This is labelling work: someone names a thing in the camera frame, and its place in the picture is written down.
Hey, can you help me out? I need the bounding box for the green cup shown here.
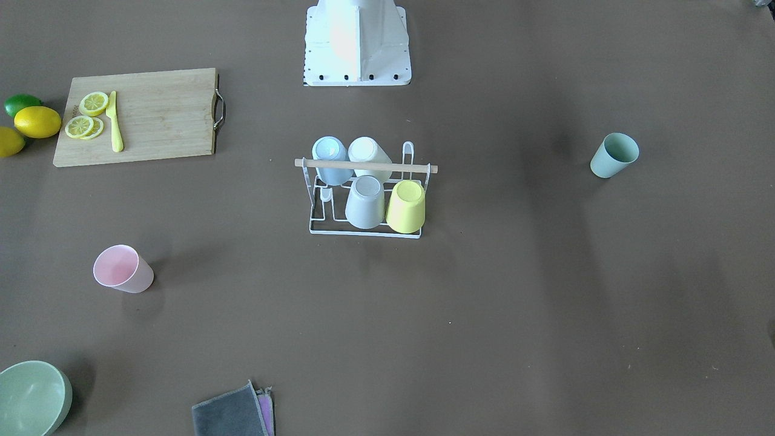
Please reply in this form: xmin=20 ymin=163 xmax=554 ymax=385
xmin=590 ymin=132 xmax=639 ymax=179

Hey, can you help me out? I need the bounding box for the pink cup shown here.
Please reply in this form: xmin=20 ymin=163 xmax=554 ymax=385
xmin=93 ymin=245 xmax=154 ymax=294

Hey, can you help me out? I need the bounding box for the yellow cup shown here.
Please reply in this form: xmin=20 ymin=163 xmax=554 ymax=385
xmin=386 ymin=180 xmax=426 ymax=234

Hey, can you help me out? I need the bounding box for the grey cup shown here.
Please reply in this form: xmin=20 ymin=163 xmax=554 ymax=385
xmin=345 ymin=176 xmax=385 ymax=230

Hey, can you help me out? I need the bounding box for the white cup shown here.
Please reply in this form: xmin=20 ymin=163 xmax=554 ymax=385
xmin=347 ymin=136 xmax=392 ymax=184

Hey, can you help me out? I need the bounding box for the light blue cup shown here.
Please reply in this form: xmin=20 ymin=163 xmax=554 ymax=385
xmin=312 ymin=136 xmax=354 ymax=186

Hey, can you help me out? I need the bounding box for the pink cloth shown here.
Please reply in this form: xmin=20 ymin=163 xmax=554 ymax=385
xmin=256 ymin=386 xmax=275 ymax=436

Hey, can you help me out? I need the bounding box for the wooden cutting board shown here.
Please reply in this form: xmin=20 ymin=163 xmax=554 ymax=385
xmin=53 ymin=67 xmax=225 ymax=168

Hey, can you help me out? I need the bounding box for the grey cloth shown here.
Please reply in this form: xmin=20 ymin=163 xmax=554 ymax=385
xmin=191 ymin=381 xmax=266 ymax=435

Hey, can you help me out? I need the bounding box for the yellow plastic knife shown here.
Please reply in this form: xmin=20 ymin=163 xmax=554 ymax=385
xmin=105 ymin=91 xmax=124 ymax=153

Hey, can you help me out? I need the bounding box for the lemon slice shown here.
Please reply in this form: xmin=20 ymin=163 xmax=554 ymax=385
xmin=64 ymin=115 xmax=95 ymax=139
xmin=80 ymin=117 xmax=105 ymax=140
xmin=77 ymin=91 xmax=109 ymax=117

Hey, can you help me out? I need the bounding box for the yellow lemon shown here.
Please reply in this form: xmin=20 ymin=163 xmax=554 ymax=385
xmin=0 ymin=126 xmax=27 ymax=158
xmin=14 ymin=105 xmax=62 ymax=139

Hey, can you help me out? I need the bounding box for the green lime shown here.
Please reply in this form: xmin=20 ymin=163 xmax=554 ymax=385
xmin=4 ymin=93 xmax=44 ymax=118

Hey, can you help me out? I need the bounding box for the green bowl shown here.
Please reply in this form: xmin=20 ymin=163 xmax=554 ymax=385
xmin=1 ymin=360 xmax=73 ymax=435

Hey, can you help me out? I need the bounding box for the white wire cup rack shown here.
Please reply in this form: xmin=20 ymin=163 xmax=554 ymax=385
xmin=294 ymin=141 xmax=438 ymax=239

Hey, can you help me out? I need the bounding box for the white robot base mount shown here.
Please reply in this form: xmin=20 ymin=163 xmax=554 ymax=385
xmin=303 ymin=1 xmax=412 ymax=87

